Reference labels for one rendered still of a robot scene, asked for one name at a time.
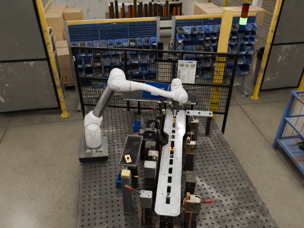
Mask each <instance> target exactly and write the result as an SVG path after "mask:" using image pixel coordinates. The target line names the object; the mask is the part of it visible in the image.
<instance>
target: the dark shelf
mask: <svg viewBox="0 0 304 228"><path fill-rule="evenodd" d="M187 95H188V100H189V101H191V104H192V105H197V104H198V96H197V93H187ZM121 100H134V101H147V102H159V101H160V99H153V98H146V97H143V91H142V90H134V91H126V92H123V94H122V97H121ZM171 102H172V98H168V99H167V100H164V103H171Z"/></svg>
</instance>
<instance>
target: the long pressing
mask: <svg viewBox="0 0 304 228"><path fill-rule="evenodd" d="M173 123H175V124H176V127H175V128H173V127H172V125H173ZM185 126H186V111H184V110H180V111H179V112H178V113H177V115H176V120H173V114H172V112H171V110H170V109H167V110H166V114H165V122H164V129H163V132H164V133H165V134H167V135H168V136H169V138H168V144H167V145H165V146H163V147H162V152H161V162H160V169H159V176H158V184H157V194H156V201H155V208H154V211H155V213H156V214H157V215H163V216H172V217H176V216H178V215H179V214H180V205H181V169H182V143H183V136H184V135H185ZM173 130H175V133H172V131H173ZM172 135H174V136H175V139H172V138H171V137H172ZM171 141H174V147H176V148H177V150H176V151H175V150H173V151H174V153H173V158H170V151H171V150H168V147H171ZM170 159H172V160H173V165H169V162H170ZM169 168H172V174H169V173H168V172H169ZM169 176H171V177H172V178H171V183H168V177H169ZM168 186H171V192H170V204H166V197H167V187H168Z"/></svg>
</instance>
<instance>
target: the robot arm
mask: <svg viewBox="0 0 304 228"><path fill-rule="evenodd" d="M134 90H145V91H149V92H152V93H154V94H157V95H161V96H164V97H167V98H172V102H171V103H169V105H170V109H171V112H172V114H173V118H174V112H175V111H174V107H175V106H176V115H177V113H178V112H179V111H180V108H181V106H182V103H185V102H186V101H187V100H188V95H187V93H186V91H185V90H184V89H183V87H182V82H181V80H180V79H177V78H175V79H173V80H172V83H171V92H168V91H164V90H161V89H158V88H156V87H153V86H151V85H147V84H143V83H138V82H134V81H128V80H126V78H125V74H124V72H123V71H122V70H120V69H118V68H114V69H113V70H112V71H111V72H110V75H109V79H108V85H107V86H106V89H105V90H104V92H103V94H102V96H101V98H100V100H99V101H98V103H97V105H96V107H95V109H94V111H91V112H89V113H88V114H87V115H86V116H85V119H84V127H85V142H86V150H85V153H93V155H95V153H96V152H103V147H102V142H103V140H102V139H101V131H100V125H101V122H102V119H103V117H102V114H103V113H104V111H105V109H106V107H107V105H108V104H109V102H110V100H111V99H112V97H113V95H114V93H115V92H116V91H121V92H126V91H134ZM171 105H173V110H172V107H171ZM178 105H180V106H179V109H178V110H177V106H178Z"/></svg>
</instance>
